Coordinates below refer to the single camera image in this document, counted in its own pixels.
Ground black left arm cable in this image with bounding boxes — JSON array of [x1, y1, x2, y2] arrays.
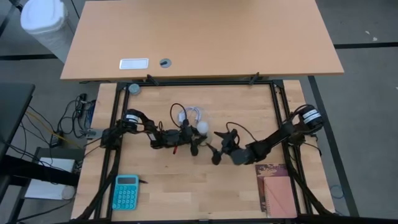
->
[[169, 103, 189, 129]]

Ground light wood desk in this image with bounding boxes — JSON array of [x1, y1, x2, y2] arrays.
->
[[60, 0, 345, 82]]

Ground white flat box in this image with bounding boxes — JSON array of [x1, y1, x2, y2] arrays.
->
[[24, 157, 77, 200]]

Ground teal calculator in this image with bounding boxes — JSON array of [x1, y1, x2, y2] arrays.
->
[[111, 174, 140, 212]]

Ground pink notebook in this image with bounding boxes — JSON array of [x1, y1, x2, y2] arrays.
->
[[262, 175, 299, 219]]

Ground small patterned ceramic bowl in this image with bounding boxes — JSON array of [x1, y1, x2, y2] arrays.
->
[[127, 83, 142, 96]]

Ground black power adapter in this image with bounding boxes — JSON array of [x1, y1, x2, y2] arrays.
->
[[50, 133, 64, 147]]

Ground black side desk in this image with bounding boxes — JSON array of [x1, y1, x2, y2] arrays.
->
[[0, 82, 35, 162]]

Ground yellow floor cable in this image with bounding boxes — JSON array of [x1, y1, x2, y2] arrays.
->
[[25, 111, 82, 149]]

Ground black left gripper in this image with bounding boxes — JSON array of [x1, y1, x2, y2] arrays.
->
[[182, 118, 209, 157]]

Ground black aluminium table frame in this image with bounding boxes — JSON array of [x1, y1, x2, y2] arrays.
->
[[70, 78, 338, 224]]

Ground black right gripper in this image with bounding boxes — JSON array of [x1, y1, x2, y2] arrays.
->
[[205, 129, 259, 166]]

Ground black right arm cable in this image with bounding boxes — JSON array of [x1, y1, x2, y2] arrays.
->
[[225, 121, 259, 144]]

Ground black metal beam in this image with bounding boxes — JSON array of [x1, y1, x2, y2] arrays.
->
[[0, 154, 81, 188]]

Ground white globe lightbulb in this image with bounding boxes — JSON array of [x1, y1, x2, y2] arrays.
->
[[197, 121, 210, 136]]

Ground white trash bin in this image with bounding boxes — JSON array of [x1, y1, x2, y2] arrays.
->
[[19, 0, 74, 64]]

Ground black cable bundle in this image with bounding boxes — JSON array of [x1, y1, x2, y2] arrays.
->
[[18, 93, 103, 162]]

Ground black desk clamp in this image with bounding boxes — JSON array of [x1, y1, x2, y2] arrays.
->
[[248, 71, 261, 86], [145, 73, 160, 86]]

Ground maroon patterned notebook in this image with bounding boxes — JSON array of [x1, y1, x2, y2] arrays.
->
[[254, 163, 292, 213]]

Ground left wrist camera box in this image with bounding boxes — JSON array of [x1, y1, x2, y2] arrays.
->
[[177, 130, 193, 146]]

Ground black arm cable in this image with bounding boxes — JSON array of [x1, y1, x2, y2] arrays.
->
[[169, 103, 189, 129], [225, 121, 259, 144]]

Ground white lamp power cable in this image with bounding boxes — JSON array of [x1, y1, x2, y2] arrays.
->
[[177, 106, 203, 125]]

